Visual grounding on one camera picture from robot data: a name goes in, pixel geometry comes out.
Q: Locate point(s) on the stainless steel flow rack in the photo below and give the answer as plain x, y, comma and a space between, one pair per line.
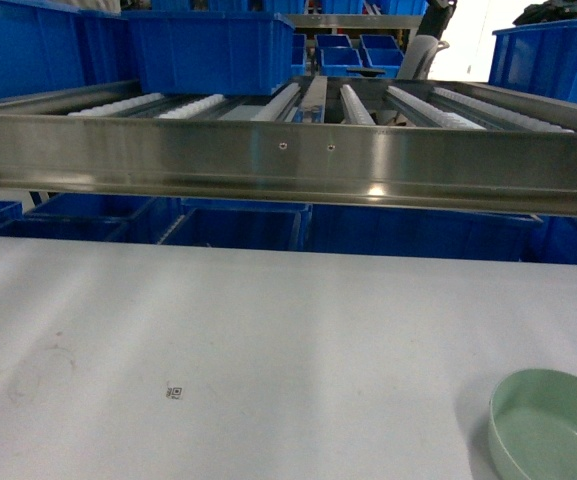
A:
421, 144

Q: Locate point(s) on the grey office chair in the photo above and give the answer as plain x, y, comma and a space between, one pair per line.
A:
382, 57

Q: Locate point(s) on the blue bin right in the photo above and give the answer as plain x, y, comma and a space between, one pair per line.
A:
540, 59

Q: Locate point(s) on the green bowl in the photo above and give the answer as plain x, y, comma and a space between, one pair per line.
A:
532, 425

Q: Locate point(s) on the blue bin on rack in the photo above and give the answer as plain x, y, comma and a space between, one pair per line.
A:
229, 53

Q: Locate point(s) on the large blue bin left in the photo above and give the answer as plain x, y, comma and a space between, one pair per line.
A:
49, 46

